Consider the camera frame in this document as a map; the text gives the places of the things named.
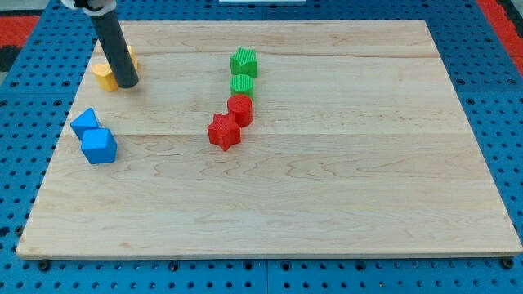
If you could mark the yellow heart block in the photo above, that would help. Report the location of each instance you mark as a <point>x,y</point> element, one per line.
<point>105,77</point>

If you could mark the red star block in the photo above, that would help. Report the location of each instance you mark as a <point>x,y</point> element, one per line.
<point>224,131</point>

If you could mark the red cylinder block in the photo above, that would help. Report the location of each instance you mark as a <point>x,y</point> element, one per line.
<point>241,106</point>

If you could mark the green cylinder block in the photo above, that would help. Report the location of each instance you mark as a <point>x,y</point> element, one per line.
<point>242,84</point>

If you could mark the light wooden board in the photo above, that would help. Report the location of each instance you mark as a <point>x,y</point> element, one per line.
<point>359,148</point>

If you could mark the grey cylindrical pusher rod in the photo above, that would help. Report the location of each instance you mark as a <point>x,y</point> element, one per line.
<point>109,32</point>

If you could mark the green star block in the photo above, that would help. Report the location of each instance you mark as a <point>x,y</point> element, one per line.
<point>244,61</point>

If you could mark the yellow block behind rod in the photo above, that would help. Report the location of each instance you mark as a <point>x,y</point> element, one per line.
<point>133,57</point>

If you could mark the blue triangle block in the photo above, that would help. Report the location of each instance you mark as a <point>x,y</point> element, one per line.
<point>87,120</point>

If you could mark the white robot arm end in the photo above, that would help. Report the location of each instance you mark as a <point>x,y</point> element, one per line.
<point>93,8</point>

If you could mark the blue cube block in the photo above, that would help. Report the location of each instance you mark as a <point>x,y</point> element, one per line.
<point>99,146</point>

